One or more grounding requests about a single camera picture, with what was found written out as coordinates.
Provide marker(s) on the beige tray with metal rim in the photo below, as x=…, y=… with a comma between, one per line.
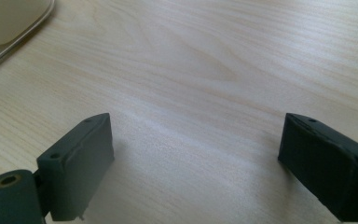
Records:
x=9, y=21

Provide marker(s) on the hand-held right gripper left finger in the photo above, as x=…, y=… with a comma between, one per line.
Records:
x=74, y=168

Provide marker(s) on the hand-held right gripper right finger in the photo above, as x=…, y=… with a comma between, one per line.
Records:
x=326, y=168

